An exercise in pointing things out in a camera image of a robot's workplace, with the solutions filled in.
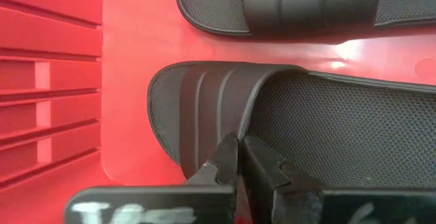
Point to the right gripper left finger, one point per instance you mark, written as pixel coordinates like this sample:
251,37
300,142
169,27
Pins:
153,207

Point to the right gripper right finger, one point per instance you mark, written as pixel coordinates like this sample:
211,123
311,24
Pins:
340,210

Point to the black slide sandal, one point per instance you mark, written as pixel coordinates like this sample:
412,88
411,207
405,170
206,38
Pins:
340,132
289,6

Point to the red plastic bin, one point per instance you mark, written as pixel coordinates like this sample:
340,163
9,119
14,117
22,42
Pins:
136,81

